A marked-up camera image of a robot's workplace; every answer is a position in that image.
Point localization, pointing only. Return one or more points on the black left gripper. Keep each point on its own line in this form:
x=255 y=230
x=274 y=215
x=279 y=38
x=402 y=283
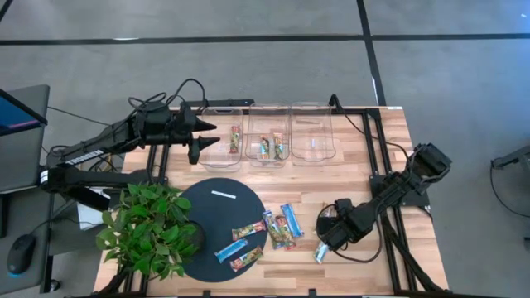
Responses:
x=184 y=128

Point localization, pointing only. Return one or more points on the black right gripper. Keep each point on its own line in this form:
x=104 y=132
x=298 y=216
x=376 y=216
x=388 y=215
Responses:
x=345 y=227

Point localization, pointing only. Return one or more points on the blue granola bar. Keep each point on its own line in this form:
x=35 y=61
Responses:
x=321 y=254
x=230 y=251
x=292 y=220

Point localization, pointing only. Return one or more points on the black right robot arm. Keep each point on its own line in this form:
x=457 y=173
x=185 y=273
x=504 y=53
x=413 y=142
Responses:
x=393 y=192

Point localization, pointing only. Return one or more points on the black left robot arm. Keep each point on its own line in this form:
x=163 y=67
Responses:
x=95 y=151

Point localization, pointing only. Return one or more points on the clear plastic bin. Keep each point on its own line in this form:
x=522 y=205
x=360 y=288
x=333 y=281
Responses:
x=312 y=124
x=215 y=157
x=267 y=120

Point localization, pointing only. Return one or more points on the white label strip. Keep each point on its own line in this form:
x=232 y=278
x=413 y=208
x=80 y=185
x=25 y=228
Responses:
x=223 y=194

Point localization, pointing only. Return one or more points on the round dark blue woven placemat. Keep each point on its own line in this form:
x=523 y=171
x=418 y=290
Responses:
x=215 y=219

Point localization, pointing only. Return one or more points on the black plant pot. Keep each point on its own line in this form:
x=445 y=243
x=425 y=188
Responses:
x=198 y=238

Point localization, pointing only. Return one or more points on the green leafy potted plant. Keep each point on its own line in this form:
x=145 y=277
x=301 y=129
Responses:
x=149 y=232

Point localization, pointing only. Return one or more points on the black diagonal beam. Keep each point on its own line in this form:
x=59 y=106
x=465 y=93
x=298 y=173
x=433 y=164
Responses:
x=83 y=198

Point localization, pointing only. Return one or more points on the white paper sheet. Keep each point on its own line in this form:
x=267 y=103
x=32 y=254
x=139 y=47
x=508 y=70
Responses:
x=89 y=217

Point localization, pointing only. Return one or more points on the grey side desk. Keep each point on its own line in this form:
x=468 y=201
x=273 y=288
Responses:
x=41 y=207

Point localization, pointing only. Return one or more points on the computer monitor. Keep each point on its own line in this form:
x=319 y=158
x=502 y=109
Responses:
x=25 y=165

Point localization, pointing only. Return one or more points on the black caster wheel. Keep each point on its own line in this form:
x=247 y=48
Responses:
x=55 y=286

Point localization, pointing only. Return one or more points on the black computer mouse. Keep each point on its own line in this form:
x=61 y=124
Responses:
x=20 y=252

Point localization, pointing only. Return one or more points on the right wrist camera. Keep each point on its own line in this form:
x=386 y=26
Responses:
x=343 y=206

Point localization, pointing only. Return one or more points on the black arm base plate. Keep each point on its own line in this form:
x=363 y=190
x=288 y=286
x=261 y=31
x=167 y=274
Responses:
x=377 y=182

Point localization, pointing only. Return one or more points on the black aluminium table frame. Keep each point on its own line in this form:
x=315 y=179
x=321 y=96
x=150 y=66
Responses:
x=368 y=145

